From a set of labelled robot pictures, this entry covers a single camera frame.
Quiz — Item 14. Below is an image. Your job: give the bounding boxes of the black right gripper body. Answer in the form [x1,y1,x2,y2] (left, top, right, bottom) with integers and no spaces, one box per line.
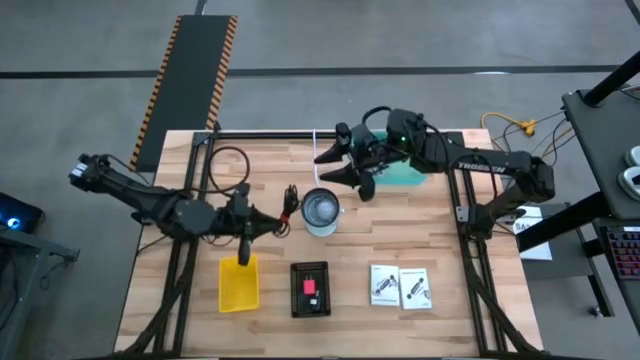
[335,122,401,203]

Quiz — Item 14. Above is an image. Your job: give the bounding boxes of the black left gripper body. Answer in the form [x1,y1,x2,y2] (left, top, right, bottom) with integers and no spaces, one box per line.
[219,183,259,267]

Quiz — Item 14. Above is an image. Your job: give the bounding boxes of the black cable bundle red tie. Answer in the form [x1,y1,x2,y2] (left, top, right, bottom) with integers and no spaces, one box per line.
[279,183,301,237]

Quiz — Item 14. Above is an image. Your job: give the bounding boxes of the white printed booklet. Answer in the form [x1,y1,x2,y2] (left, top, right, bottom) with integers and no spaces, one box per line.
[369,263,401,307]
[398,267,433,311]

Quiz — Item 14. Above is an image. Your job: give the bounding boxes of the teal plastic bin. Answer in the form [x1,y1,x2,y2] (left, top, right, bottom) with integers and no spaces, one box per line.
[372,129,429,187]

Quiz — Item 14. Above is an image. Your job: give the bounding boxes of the yellow plastic bin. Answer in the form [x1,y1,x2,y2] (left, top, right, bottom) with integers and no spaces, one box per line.
[218,254,261,314]

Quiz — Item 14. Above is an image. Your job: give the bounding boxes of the black mesh tray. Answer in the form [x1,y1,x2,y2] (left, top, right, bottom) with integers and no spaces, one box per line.
[289,260,332,319]

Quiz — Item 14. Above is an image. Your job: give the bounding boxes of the black mat with hazard stripes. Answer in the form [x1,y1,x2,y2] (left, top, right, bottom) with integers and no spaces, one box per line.
[128,14,239,174]

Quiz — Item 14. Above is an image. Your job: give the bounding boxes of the white paper sheet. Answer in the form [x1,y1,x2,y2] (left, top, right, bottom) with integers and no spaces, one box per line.
[510,204,554,262]

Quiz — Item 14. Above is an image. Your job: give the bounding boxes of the black stand leg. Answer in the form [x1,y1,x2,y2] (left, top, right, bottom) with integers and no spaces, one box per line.
[514,192,617,319]

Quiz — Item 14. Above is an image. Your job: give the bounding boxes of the dark metal stand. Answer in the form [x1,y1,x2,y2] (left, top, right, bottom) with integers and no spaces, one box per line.
[0,229,81,360]

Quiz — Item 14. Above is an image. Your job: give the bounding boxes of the black box with blue light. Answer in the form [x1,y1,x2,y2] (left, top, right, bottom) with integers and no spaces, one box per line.
[0,192,46,235]

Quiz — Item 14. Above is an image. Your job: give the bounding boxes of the dark grey side desk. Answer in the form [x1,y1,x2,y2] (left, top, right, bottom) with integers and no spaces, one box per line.
[561,88,640,221]

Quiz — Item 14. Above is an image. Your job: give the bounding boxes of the black pole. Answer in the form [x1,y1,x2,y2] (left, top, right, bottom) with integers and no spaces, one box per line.
[582,49,640,108]

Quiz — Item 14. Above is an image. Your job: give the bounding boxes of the backlit keyboard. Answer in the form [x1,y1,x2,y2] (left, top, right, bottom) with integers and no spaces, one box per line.
[597,224,640,281]

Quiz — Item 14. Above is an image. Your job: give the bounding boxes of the white cable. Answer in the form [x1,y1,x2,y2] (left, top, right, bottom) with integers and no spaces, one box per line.
[312,128,321,189]

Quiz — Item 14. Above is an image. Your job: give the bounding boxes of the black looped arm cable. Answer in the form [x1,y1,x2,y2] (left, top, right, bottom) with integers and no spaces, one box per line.
[207,144,251,195]

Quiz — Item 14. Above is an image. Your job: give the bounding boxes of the black aluminium table frame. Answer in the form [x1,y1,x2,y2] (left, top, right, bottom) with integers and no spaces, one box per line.
[114,128,546,359]

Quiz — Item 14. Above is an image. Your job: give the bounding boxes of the black floor cable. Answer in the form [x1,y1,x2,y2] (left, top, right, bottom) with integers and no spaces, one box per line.
[499,122,531,151]

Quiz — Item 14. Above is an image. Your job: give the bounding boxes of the yellow floor cable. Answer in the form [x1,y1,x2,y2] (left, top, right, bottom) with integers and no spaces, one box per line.
[480,112,537,139]

